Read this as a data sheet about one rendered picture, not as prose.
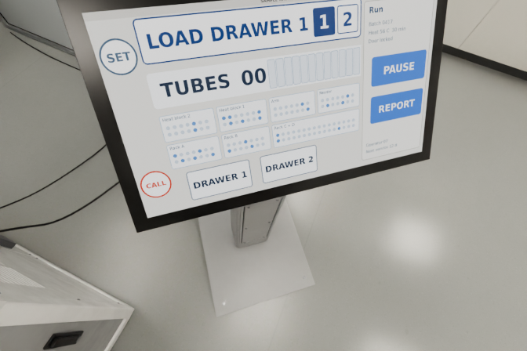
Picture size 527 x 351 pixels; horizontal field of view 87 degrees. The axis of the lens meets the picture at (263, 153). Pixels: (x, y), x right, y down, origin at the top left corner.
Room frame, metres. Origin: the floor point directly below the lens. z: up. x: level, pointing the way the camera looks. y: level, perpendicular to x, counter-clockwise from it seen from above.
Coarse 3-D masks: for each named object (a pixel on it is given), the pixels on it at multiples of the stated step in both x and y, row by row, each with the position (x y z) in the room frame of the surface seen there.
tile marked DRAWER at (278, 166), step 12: (264, 156) 0.21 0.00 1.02; (276, 156) 0.21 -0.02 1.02; (288, 156) 0.22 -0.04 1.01; (300, 156) 0.23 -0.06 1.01; (312, 156) 0.23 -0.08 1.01; (264, 168) 0.20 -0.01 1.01; (276, 168) 0.20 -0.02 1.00; (288, 168) 0.21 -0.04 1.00; (300, 168) 0.21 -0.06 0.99; (312, 168) 0.22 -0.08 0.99; (264, 180) 0.18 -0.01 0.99; (276, 180) 0.19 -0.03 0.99
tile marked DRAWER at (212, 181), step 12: (204, 168) 0.17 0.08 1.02; (216, 168) 0.18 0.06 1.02; (228, 168) 0.18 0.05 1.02; (240, 168) 0.19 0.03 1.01; (192, 180) 0.15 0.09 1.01; (204, 180) 0.16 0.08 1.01; (216, 180) 0.16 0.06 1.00; (228, 180) 0.17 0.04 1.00; (240, 180) 0.17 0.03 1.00; (252, 180) 0.18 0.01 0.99; (192, 192) 0.14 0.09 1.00; (204, 192) 0.15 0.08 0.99; (216, 192) 0.15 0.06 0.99; (228, 192) 0.16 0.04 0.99
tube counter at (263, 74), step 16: (336, 48) 0.34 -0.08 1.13; (352, 48) 0.35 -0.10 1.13; (240, 64) 0.28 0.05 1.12; (256, 64) 0.29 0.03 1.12; (272, 64) 0.30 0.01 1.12; (288, 64) 0.30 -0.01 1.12; (304, 64) 0.31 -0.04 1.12; (320, 64) 0.32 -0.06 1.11; (336, 64) 0.33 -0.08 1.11; (352, 64) 0.34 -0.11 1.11; (240, 80) 0.27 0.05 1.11; (256, 80) 0.28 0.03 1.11; (272, 80) 0.28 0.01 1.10; (288, 80) 0.29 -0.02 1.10; (304, 80) 0.30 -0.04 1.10; (320, 80) 0.31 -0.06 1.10
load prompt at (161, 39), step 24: (336, 0) 0.38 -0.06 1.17; (360, 0) 0.39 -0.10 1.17; (144, 24) 0.27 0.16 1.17; (168, 24) 0.28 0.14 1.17; (192, 24) 0.29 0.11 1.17; (216, 24) 0.30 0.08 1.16; (240, 24) 0.31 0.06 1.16; (264, 24) 0.32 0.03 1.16; (288, 24) 0.33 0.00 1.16; (312, 24) 0.35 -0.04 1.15; (336, 24) 0.36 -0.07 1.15; (360, 24) 0.37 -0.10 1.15; (144, 48) 0.25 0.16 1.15; (168, 48) 0.26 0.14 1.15; (192, 48) 0.27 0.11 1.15; (216, 48) 0.28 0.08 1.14; (240, 48) 0.29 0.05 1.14; (264, 48) 0.31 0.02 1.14
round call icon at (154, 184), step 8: (160, 168) 0.15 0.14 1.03; (168, 168) 0.16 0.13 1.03; (136, 176) 0.14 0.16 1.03; (144, 176) 0.14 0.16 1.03; (152, 176) 0.14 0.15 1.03; (160, 176) 0.15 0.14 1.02; (168, 176) 0.15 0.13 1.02; (144, 184) 0.13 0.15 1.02; (152, 184) 0.14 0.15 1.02; (160, 184) 0.14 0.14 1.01; (168, 184) 0.14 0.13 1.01; (144, 192) 0.13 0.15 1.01; (152, 192) 0.13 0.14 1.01; (160, 192) 0.13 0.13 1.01; (168, 192) 0.13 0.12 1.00; (144, 200) 0.12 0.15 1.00
